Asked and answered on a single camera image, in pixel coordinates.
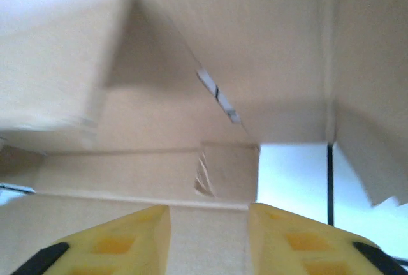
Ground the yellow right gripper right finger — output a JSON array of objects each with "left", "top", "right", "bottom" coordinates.
[{"left": 248, "top": 203, "right": 408, "bottom": 275}]

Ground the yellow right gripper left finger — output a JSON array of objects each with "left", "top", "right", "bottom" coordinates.
[{"left": 11, "top": 204, "right": 171, "bottom": 275}]

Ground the brown cardboard box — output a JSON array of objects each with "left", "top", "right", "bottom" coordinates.
[{"left": 0, "top": 0, "right": 408, "bottom": 275}]

